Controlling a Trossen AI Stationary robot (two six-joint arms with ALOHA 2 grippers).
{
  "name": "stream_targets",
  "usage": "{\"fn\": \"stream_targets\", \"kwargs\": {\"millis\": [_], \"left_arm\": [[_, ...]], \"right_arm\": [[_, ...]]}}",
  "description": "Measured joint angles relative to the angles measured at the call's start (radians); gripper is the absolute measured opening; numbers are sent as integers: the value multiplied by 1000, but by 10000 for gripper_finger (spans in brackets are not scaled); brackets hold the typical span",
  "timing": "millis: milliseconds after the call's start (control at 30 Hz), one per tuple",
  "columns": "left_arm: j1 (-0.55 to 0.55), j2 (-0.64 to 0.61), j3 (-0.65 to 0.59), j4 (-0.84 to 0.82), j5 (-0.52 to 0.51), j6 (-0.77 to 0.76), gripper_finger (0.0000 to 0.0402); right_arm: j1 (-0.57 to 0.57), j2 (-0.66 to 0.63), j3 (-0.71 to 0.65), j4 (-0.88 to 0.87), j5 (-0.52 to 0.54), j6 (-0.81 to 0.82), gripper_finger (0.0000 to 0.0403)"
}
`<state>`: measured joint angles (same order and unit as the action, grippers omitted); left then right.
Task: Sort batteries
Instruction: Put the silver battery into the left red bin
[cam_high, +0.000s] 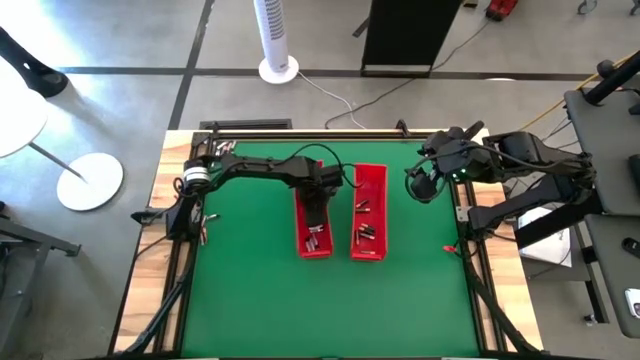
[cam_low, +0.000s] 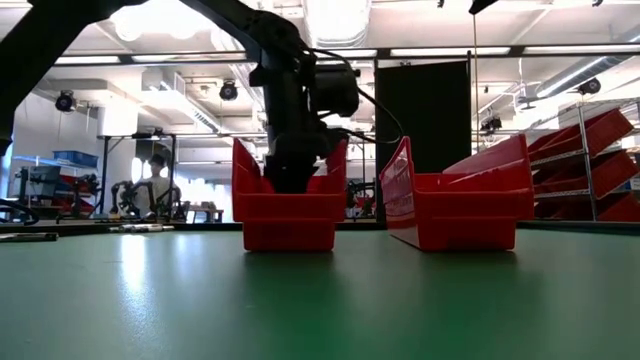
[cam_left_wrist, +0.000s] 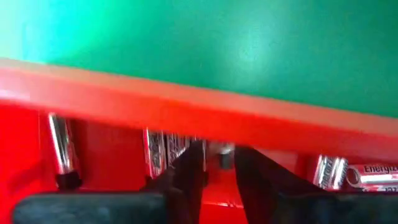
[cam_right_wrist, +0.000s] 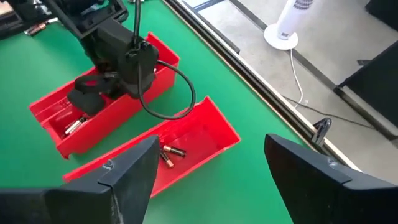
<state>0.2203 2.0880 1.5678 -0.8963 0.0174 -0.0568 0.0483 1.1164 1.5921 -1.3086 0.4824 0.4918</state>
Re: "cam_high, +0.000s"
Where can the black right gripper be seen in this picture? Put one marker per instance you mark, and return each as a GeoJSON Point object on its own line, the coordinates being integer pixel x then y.
{"type": "Point", "coordinates": [445, 150]}

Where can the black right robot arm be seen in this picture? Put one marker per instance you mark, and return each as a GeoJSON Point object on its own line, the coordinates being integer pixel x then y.
{"type": "Point", "coordinates": [525, 147]}

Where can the red paper tag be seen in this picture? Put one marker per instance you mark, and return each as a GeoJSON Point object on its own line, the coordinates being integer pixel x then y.
{"type": "Point", "coordinates": [448, 248]}

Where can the black partition panel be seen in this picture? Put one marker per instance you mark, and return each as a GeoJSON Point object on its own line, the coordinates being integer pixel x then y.
{"type": "Point", "coordinates": [410, 30]}

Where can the grey desk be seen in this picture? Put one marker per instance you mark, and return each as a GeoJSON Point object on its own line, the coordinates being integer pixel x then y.
{"type": "Point", "coordinates": [600, 125]}
{"type": "Point", "coordinates": [620, 270]}

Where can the red floor machine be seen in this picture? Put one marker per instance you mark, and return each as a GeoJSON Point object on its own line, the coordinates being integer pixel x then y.
{"type": "Point", "coordinates": [501, 9]}

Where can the white box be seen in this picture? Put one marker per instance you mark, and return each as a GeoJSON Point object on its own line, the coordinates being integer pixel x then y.
{"type": "Point", "coordinates": [550, 250]}

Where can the black diagonal beam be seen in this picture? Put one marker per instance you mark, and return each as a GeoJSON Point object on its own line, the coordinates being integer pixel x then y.
{"type": "Point", "coordinates": [560, 222]}

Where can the red plastic bin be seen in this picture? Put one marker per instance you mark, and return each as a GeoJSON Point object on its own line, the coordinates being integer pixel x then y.
{"type": "Point", "coordinates": [377, 190]}
{"type": "Point", "coordinates": [300, 240]}

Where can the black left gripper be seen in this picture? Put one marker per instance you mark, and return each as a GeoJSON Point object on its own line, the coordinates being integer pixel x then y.
{"type": "Point", "coordinates": [320, 185]}

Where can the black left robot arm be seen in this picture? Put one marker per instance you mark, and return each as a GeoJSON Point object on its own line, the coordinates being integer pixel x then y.
{"type": "Point", "coordinates": [260, 167]}

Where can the wooden table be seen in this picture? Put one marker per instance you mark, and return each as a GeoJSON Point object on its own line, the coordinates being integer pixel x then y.
{"type": "Point", "coordinates": [510, 300]}

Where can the black remote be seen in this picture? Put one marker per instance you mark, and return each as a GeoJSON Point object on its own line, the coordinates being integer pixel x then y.
{"type": "Point", "coordinates": [632, 247]}

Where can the grey metal frame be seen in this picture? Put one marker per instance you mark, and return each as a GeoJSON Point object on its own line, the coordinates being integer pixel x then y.
{"type": "Point", "coordinates": [40, 239]}

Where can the white round pedestal table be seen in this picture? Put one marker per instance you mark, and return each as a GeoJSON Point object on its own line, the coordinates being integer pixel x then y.
{"type": "Point", "coordinates": [20, 115]}

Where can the white phone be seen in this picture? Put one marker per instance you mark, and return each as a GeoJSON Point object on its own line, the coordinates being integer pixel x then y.
{"type": "Point", "coordinates": [634, 302]}

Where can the white tower fan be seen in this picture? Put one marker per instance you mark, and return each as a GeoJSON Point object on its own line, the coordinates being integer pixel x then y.
{"type": "Point", "coordinates": [272, 30]}

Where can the green table mat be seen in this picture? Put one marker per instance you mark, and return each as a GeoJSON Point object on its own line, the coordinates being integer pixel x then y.
{"type": "Point", "coordinates": [325, 310]}

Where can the black curved stand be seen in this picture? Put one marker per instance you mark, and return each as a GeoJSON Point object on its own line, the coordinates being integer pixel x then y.
{"type": "Point", "coordinates": [35, 72]}

